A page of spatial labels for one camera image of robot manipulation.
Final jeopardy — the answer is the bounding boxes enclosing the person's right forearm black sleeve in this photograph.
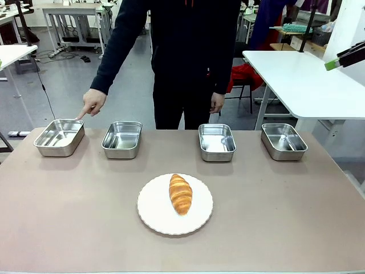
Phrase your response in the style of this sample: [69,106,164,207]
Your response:
[90,34,135,96]

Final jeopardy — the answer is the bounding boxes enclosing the grey mesh basket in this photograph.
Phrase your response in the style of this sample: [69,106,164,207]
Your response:
[311,27,333,47]

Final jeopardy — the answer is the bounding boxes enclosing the black metal chair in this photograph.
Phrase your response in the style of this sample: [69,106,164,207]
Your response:
[225,42,255,115]

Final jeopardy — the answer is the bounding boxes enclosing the person body black clothes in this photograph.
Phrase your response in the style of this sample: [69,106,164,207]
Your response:
[113,0,243,131]

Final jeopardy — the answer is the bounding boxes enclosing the black hanging cable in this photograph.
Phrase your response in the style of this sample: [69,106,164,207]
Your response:
[30,55,57,120]

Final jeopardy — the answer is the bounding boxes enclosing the black stand pole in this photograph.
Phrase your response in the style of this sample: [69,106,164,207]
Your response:
[15,0,33,47]

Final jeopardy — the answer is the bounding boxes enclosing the large white table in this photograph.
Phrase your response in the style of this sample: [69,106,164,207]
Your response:
[242,50,365,131]

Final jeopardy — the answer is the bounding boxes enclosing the grey desk metal frame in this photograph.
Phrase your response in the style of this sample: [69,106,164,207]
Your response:
[42,2,112,55]

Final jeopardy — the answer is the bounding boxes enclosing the person's left forearm black sleeve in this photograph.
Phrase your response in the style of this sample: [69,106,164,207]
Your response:
[212,39,239,96]

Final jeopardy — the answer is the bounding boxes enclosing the white scalloped plate gold rim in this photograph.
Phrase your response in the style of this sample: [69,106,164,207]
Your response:
[136,173,214,236]

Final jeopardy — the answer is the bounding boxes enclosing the person's right hand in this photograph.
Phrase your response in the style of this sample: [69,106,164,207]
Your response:
[75,88,108,121]

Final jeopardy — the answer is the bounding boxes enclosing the teal ridged item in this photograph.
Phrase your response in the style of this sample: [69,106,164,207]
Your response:
[281,23,314,34]

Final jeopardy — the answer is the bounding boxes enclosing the white power strip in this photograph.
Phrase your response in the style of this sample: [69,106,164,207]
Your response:
[47,47,64,59]

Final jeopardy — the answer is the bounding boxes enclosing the small white table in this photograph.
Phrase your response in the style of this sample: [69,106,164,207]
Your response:
[0,44,39,99]

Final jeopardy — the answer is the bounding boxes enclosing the golden brown croissant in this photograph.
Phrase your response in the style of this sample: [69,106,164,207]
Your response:
[168,174,193,216]

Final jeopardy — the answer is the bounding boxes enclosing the person's left hand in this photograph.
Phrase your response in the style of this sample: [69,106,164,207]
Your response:
[209,92,226,115]

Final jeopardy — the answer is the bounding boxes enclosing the wooden shelf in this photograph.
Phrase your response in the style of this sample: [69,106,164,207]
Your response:
[269,26,327,54]

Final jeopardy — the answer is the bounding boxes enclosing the red cloth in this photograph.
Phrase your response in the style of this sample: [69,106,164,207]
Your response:
[226,63,265,94]

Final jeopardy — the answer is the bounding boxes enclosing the black clamp pole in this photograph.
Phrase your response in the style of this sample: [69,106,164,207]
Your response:
[298,0,318,54]

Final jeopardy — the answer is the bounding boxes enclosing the steel rectangular container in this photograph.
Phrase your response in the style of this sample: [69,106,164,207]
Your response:
[197,123,237,163]
[100,120,143,160]
[260,122,309,162]
[33,118,86,158]

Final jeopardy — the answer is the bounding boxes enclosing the person in blue clothes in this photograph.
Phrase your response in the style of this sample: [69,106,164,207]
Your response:
[250,0,299,51]

